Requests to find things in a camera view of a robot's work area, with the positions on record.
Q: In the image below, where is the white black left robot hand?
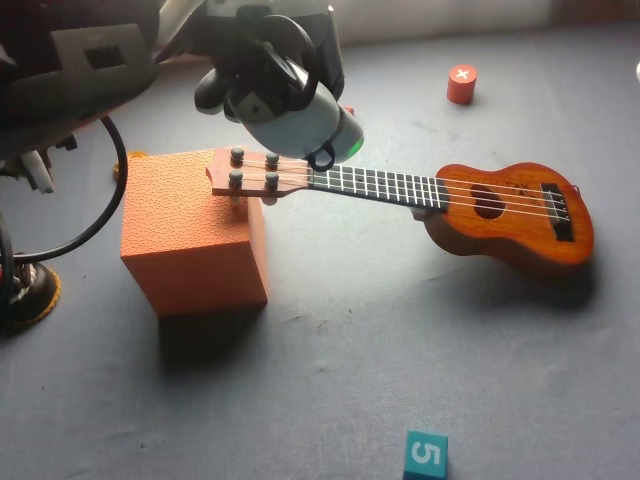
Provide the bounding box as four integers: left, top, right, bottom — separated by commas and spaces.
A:
192, 12, 365, 174

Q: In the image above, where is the orange brown wooden ukulele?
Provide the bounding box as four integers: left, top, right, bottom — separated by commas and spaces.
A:
204, 145, 596, 280

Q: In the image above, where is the orange textured box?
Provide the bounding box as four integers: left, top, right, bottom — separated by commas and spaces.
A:
119, 148, 270, 317

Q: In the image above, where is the orange ridged toy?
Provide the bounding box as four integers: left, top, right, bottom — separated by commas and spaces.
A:
112, 151, 146, 180

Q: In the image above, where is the red cylinder with white cross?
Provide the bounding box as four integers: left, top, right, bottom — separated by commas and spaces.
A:
446, 63, 479, 106

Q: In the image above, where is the chocolate cake toy yellow base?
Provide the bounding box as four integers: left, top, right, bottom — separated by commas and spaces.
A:
0, 259, 62, 334

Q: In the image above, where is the teal block with number five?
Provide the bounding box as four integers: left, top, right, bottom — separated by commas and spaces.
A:
402, 429, 450, 479

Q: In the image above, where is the black cable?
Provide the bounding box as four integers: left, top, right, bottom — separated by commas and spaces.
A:
0, 115, 130, 331

